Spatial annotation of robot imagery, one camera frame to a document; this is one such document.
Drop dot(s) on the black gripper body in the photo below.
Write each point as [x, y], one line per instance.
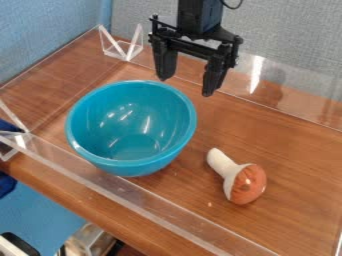
[202, 45]

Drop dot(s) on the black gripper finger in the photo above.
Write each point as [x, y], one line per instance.
[164, 57]
[215, 71]

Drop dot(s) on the toy mushroom brown cap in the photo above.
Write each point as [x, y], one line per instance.
[244, 180]

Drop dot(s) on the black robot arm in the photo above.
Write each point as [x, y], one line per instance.
[199, 15]

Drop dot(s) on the blue plastic bowl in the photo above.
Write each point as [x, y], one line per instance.
[130, 126]

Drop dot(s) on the clear acrylic back barrier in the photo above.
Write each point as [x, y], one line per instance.
[299, 92]

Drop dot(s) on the clear acrylic barrier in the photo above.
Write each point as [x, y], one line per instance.
[150, 221]
[299, 92]

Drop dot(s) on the clear acrylic front barrier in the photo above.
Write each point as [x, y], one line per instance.
[150, 221]

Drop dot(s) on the black and white object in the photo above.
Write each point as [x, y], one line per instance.
[13, 246]

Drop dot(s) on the clear acrylic corner bracket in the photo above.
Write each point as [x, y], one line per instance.
[123, 50]

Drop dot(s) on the metal table frame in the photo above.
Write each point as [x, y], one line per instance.
[90, 241]

